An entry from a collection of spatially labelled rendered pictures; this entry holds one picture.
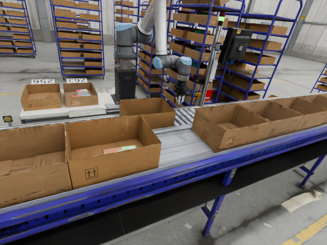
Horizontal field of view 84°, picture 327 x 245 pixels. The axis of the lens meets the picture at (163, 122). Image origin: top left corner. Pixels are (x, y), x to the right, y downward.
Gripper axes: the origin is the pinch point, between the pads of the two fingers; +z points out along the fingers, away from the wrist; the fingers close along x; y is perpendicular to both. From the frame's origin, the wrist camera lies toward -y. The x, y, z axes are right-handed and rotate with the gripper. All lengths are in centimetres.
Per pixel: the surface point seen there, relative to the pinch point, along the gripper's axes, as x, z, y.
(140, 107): 25.9, 11.2, 22.5
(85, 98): 68, 12, 54
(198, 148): 16, 7, -49
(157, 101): 9.8, 6.1, 21.5
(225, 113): -21.8, -3.1, -29.7
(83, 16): 28, -46, 365
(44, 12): 122, -27, 909
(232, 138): 0, -4, -58
